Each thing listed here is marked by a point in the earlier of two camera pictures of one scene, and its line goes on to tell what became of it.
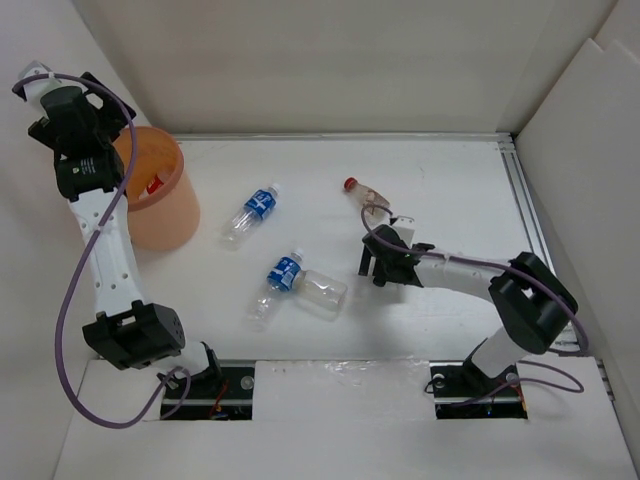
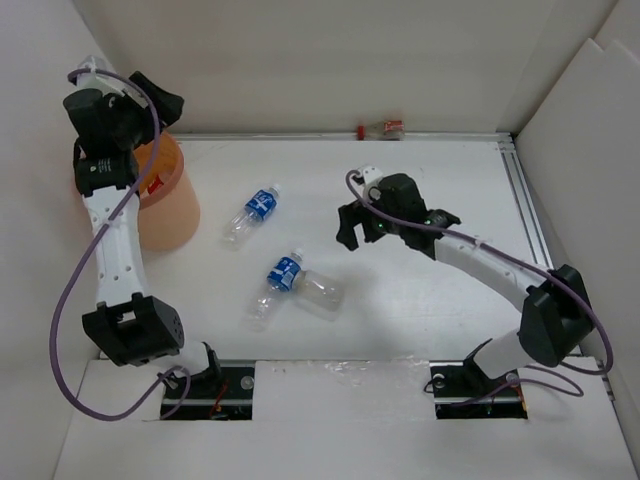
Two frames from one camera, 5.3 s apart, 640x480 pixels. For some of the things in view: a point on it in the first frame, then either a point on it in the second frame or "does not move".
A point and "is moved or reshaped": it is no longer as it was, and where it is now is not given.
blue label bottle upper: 256,207 does not move
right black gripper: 364,269 → 351,215
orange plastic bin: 167,218 does not move
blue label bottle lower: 283,276 does not move
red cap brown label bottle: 368,197 is moved or reshaped
